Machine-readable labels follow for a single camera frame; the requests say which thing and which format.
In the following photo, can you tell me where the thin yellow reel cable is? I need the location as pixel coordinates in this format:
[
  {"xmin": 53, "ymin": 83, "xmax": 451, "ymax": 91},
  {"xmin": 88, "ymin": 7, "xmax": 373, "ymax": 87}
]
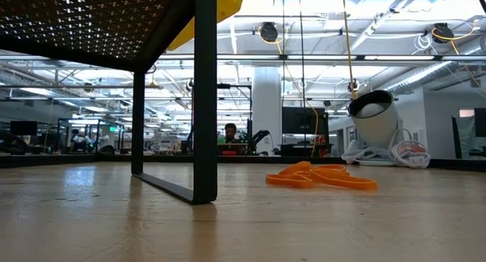
[{"xmin": 257, "ymin": 26, "xmax": 320, "ymax": 156}]

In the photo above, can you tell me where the silver ventilation duct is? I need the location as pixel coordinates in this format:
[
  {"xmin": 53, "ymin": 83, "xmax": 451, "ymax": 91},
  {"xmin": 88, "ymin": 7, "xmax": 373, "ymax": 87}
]
[{"xmin": 383, "ymin": 60, "xmax": 486, "ymax": 96}]

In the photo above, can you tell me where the black ceiling cable reel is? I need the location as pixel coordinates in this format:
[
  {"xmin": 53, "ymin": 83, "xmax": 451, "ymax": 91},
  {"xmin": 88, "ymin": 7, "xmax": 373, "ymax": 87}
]
[
  {"xmin": 431, "ymin": 22, "xmax": 456, "ymax": 45},
  {"xmin": 259, "ymin": 22, "xmax": 279, "ymax": 44}
]

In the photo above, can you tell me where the white building column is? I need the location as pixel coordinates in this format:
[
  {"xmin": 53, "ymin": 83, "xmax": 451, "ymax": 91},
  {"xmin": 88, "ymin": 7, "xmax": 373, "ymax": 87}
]
[{"xmin": 251, "ymin": 67, "xmax": 284, "ymax": 141}]

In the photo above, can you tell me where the black aluminium table frame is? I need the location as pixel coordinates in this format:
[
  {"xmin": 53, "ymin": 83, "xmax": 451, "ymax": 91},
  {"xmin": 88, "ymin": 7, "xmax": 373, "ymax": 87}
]
[{"xmin": 0, "ymin": 152, "xmax": 486, "ymax": 170}]

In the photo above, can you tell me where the black hanging cable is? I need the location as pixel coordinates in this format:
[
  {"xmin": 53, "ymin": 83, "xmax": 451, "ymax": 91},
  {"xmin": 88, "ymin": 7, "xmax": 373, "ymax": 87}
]
[
  {"xmin": 281, "ymin": 0, "xmax": 286, "ymax": 103},
  {"xmin": 297, "ymin": 0, "xmax": 307, "ymax": 149}
]

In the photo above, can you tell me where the white round spotlight lamp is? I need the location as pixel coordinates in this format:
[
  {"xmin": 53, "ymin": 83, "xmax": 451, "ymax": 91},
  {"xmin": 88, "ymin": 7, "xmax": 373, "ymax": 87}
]
[{"xmin": 347, "ymin": 90, "xmax": 403, "ymax": 167}]

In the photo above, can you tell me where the person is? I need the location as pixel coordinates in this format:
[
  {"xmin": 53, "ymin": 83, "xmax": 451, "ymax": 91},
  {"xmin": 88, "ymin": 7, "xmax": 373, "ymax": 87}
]
[
  {"xmin": 70, "ymin": 128, "xmax": 84, "ymax": 153},
  {"xmin": 222, "ymin": 122, "xmax": 239, "ymax": 145}
]

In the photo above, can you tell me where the black upright post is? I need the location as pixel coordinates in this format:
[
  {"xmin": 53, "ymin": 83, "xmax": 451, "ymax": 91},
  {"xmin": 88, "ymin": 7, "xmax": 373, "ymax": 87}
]
[{"xmin": 450, "ymin": 115, "xmax": 464, "ymax": 160}]

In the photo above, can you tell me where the orange rubber band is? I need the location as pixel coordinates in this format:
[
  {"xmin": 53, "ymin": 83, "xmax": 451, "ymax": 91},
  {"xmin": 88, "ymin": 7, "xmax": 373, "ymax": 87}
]
[
  {"xmin": 265, "ymin": 173, "xmax": 315, "ymax": 190},
  {"xmin": 308, "ymin": 168, "xmax": 379, "ymax": 191},
  {"xmin": 278, "ymin": 160, "xmax": 313, "ymax": 176}
]

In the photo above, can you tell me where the black perforated metal desk riser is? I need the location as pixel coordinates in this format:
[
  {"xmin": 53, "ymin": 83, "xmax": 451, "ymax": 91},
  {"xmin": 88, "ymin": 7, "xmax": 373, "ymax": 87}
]
[{"xmin": 0, "ymin": 0, "xmax": 219, "ymax": 205}]

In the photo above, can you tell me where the yellow plastic mesh basket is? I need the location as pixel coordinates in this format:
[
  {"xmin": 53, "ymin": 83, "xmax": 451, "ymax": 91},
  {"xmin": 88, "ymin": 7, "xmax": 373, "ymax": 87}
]
[{"xmin": 166, "ymin": 0, "xmax": 247, "ymax": 52}]

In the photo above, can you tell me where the yellow hanging cable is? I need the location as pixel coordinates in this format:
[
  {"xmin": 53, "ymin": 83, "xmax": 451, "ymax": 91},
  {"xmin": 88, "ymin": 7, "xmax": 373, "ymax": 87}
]
[{"xmin": 340, "ymin": 0, "xmax": 358, "ymax": 100}]

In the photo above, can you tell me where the small black monitor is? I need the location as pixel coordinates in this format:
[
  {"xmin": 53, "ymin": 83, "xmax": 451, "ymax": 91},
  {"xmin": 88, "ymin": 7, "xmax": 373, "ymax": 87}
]
[
  {"xmin": 474, "ymin": 108, "xmax": 486, "ymax": 138},
  {"xmin": 9, "ymin": 120, "xmax": 39, "ymax": 137}
]

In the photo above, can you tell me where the black workstation frame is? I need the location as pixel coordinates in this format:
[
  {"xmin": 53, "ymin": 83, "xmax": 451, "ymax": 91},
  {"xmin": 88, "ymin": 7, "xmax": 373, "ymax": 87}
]
[{"xmin": 56, "ymin": 118, "xmax": 125, "ymax": 155}]

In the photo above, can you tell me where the white lamp cable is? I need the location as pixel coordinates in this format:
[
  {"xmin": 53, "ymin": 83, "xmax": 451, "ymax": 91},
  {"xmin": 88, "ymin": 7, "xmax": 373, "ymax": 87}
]
[{"xmin": 340, "ymin": 128, "xmax": 432, "ymax": 169}]

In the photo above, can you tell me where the large black monitor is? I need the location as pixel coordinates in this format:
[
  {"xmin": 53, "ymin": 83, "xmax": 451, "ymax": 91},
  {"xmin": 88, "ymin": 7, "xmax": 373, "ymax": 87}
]
[{"xmin": 281, "ymin": 106, "xmax": 330, "ymax": 136}]

